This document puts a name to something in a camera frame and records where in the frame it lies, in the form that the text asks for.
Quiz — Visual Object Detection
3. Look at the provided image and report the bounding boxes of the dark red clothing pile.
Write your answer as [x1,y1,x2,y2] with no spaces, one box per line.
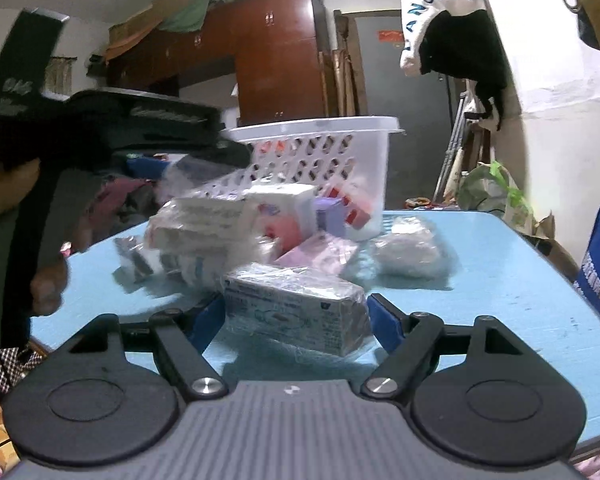
[91,174,162,245]

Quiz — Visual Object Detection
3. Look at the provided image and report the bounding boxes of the grey door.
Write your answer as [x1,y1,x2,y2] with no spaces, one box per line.
[351,9,465,211]

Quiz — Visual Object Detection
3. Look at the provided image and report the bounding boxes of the white plastic basket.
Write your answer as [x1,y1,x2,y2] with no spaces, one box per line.
[220,115,407,242]

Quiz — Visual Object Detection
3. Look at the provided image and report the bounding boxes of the clear bag of white items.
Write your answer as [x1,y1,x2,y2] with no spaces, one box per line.
[369,215,452,280]

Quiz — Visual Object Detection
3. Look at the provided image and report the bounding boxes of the purple box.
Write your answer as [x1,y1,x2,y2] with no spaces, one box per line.
[314,197,347,239]

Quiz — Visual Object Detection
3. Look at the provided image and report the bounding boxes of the patterned curtain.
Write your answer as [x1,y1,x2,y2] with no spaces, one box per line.
[0,55,77,100]

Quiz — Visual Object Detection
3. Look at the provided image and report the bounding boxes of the person's left forearm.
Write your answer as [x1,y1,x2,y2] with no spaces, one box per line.
[0,160,103,352]

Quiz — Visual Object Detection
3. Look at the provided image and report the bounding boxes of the wooden planks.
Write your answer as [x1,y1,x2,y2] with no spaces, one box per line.
[319,9,369,117]

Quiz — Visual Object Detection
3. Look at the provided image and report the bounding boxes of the green cloth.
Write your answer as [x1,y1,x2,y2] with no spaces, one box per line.
[157,0,272,34]

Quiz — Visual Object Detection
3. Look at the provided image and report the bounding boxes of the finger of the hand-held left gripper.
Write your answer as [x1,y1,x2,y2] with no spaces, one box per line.
[112,132,252,168]

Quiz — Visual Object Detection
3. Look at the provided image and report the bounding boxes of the brown wooden wardrobe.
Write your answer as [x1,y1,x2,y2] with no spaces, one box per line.
[105,0,332,128]

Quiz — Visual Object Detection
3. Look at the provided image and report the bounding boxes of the pink packet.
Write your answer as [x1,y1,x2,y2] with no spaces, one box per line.
[274,231,362,277]

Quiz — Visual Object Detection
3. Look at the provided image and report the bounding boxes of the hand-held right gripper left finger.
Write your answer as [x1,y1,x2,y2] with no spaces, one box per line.
[68,292,229,402]

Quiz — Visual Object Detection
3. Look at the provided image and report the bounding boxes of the black hanging garment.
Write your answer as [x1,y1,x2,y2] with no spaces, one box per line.
[419,10,512,134]

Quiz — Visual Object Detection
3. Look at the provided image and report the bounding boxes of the plastic-wrapped bundle of white boxes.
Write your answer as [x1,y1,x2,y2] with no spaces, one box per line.
[145,182,317,288]

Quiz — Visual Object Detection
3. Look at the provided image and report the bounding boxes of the checkered cloth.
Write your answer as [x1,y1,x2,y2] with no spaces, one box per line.
[0,345,47,403]

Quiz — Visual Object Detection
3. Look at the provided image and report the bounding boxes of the cardboard box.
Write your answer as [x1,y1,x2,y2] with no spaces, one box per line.
[524,214,582,283]

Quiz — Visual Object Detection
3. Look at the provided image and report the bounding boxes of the plastic-wrapped white medicine box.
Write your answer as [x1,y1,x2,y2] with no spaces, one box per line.
[221,261,372,359]

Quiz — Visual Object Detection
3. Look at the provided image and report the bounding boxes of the bundle of leaning poles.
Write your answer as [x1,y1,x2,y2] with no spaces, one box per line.
[431,91,482,202]

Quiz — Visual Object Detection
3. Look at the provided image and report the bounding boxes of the person's left hand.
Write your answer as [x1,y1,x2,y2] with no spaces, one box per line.
[29,254,72,317]

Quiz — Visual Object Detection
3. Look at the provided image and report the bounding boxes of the blue box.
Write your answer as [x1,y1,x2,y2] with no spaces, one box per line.
[124,154,173,182]

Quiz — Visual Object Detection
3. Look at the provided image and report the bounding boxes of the small clear plastic packet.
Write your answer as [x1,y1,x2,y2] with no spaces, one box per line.
[111,236,157,292]

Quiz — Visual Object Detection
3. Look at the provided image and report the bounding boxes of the green and white plastic bag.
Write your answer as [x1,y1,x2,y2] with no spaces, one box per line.
[456,160,535,237]

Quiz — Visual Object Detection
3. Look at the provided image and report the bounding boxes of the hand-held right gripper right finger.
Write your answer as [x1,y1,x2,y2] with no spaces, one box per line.
[361,294,507,402]

